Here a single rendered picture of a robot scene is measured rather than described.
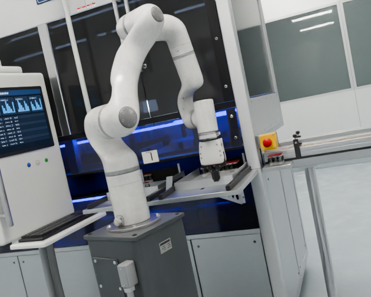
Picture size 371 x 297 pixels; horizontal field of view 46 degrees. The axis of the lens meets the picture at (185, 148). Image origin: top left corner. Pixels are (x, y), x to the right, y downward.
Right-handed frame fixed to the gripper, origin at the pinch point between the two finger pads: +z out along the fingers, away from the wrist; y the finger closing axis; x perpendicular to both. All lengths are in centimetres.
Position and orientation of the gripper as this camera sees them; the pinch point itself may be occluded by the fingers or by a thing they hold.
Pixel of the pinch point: (215, 176)
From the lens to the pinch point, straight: 180.4
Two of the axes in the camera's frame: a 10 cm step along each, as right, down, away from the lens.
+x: -3.4, 1.2, -9.3
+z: 1.8, 9.8, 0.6
